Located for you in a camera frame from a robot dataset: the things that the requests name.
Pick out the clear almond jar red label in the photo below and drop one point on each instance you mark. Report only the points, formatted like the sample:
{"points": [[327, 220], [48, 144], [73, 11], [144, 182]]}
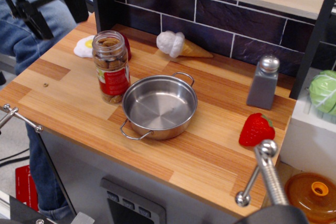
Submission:
{"points": [[111, 58]]}

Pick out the stainless steel pot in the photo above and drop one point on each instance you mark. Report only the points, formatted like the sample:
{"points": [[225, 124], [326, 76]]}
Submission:
{"points": [[159, 107]]}

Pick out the orange pot lid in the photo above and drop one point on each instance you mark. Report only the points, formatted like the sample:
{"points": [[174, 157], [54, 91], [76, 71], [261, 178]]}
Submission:
{"points": [[314, 195]]}

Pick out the toy fried egg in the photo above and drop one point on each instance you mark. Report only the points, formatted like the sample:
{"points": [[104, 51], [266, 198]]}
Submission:
{"points": [[83, 47]]}

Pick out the person in blue jeans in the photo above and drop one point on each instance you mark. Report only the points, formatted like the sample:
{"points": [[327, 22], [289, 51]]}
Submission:
{"points": [[17, 40]]}

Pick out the toy ice cream cone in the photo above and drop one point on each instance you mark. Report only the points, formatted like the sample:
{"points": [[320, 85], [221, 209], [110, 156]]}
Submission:
{"points": [[175, 44]]}

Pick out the red box on floor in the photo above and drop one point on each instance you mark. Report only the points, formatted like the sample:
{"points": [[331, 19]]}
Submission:
{"points": [[25, 187]]}

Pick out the grey oven control panel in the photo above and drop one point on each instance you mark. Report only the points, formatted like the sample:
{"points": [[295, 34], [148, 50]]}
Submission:
{"points": [[128, 207]]}

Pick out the grey shaker silver cap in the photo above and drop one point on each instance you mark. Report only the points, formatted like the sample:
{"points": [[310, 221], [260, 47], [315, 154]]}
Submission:
{"points": [[263, 86]]}

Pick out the red toy strawberry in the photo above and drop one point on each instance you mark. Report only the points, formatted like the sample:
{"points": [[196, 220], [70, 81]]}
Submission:
{"points": [[257, 128]]}

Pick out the green toy cabbage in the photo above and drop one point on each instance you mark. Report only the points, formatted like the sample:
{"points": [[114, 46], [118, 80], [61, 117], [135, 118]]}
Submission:
{"points": [[322, 91]]}

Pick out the black upright post left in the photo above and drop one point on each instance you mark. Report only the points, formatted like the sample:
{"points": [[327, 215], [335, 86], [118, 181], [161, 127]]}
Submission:
{"points": [[105, 1]]}

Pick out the black upright post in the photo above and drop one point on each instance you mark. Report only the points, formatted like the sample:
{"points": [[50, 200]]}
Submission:
{"points": [[105, 1], [311, 48]]}

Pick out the black upright post right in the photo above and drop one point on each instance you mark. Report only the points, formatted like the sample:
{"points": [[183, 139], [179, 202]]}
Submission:
{"points": [[311, 48]]}

